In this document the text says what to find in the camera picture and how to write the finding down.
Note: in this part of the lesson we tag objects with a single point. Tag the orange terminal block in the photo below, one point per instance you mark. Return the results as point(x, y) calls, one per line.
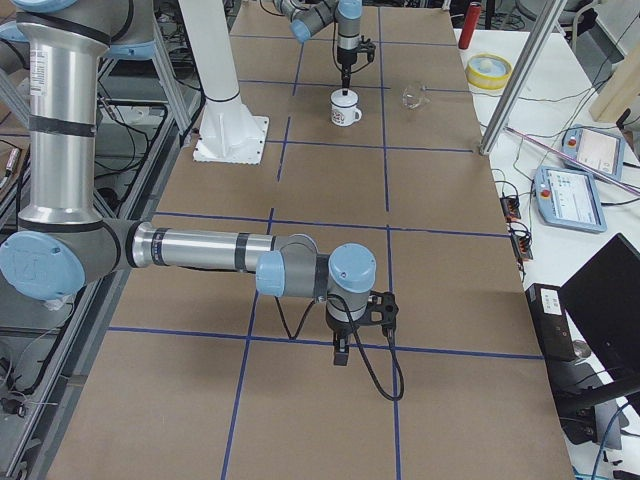
point(511, 207)
point(521, 243)

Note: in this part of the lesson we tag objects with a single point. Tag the orange terminal block upper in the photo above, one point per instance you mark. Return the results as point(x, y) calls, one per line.
point(511, 207)

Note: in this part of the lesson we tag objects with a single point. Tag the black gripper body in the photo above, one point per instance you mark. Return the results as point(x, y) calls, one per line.
point(339, 329)
point(345, 55)

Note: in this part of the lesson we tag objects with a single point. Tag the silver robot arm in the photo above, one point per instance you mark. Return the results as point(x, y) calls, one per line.
point(345, 15)
point(63, 243)

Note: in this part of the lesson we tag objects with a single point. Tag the teach pendant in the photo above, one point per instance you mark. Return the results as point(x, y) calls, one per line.
point(569, 199)
point(596, 149)

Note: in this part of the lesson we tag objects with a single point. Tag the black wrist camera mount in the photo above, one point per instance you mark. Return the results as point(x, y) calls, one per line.
point(381, 310)

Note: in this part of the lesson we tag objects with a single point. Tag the orange terminal block lower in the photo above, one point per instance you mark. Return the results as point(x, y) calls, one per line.
point(521, 243)

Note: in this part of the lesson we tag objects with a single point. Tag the blue tape strip lengthwise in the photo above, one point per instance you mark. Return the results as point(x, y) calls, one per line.
point(397, 376)

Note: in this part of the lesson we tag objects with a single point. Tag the aluminium frame post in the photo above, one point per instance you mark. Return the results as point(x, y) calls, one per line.
point(533, 47)

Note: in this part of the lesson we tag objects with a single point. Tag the blue tape strip crosswise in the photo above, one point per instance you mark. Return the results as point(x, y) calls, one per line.
point(272, 220)

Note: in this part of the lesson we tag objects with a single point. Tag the white enamel mug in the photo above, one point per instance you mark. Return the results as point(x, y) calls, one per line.
point(344, 107)

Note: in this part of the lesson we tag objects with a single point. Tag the red cylinder can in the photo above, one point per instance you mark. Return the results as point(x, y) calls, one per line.
point(471, 19)

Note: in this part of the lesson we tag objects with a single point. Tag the yellow tape roll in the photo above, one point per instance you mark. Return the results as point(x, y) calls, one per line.
point(487, 71)

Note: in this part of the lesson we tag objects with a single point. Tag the near teach pendant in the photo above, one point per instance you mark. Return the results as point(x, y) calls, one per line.
point(569, 199)

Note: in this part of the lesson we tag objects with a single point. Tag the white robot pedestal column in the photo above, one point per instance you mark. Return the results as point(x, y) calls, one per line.
point(228, 132)

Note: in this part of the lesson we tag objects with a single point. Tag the black monitor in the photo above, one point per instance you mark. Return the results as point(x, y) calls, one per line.
point(602, 299)

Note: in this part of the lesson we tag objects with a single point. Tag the wooden beam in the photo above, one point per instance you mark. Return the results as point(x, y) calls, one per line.
point(620, 91)

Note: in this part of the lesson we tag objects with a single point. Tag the far teach pendant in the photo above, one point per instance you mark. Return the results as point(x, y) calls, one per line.
point(596, 149)

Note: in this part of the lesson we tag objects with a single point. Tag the black computer box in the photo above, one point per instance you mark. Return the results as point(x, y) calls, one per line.
point(550, 322)

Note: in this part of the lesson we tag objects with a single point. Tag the blue tape strip near mug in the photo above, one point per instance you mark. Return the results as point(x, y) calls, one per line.
point(310, 84)

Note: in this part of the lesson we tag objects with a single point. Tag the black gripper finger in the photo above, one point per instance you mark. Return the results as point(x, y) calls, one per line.
point(341, 351)
point(345, 81)

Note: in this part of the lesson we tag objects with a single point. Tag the brown cardboard table cover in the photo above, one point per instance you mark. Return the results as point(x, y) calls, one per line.
point(198, 377)

